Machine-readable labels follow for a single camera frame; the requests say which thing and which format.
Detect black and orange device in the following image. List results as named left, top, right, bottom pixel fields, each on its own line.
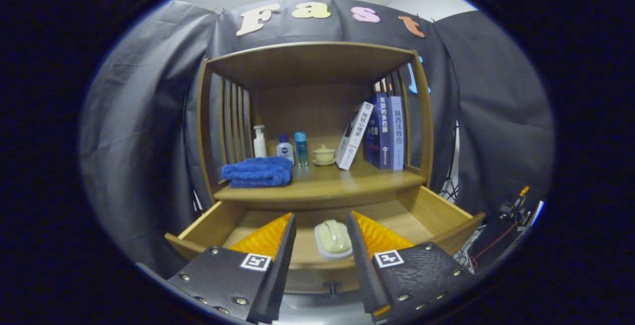
left=499, top=186, right=531, bottom=224

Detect wooden cabinet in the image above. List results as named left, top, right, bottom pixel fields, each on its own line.
left=196, top=41, right=436, bottom=211

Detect black tripod stand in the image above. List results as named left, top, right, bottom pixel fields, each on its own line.
left=442, top=122, right=462, bottom=201

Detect white bottle with blue cap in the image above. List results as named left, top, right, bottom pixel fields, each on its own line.
left=276, top=134, right=295, bottom=166

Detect blue folded towel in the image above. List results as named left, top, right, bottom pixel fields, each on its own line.
left=221, top=156, right=294, bottom=188

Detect beige handled cleaning brush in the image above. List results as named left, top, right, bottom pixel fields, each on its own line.
left=314, top=219, right=354, bottom=260

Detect beige lidded tea cup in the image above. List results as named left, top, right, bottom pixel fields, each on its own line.
left=313, top=144, right=337, bottom=167

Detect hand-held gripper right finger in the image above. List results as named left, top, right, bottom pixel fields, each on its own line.
left=347, top=210, right=479, bottom=323

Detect white book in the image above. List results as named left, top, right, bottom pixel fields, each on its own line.
left=335, top=101, right=375, bottom=171

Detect clear blue bottle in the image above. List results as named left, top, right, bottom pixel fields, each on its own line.
left=294, top=131, right=309, bottom=168

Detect dark blue book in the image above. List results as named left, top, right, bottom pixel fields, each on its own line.
left=363, top=92, right=393, bottom=169

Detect white cables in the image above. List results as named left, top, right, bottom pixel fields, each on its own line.
left=454, top=226, right=484, bottom=268

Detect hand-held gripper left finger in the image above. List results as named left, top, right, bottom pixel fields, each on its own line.
left=166, top=212, right=297, bottom=325

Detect pale lilac book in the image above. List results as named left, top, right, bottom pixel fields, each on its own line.
left=387, top=96, right=405, bottom=171

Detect wooden countertop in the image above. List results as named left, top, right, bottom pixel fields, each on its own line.
left=214, top=159, right=427, bottom=204

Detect white pump bottle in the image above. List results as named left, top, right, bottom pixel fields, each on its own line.
left=253, top=125, right=267, bottom=158

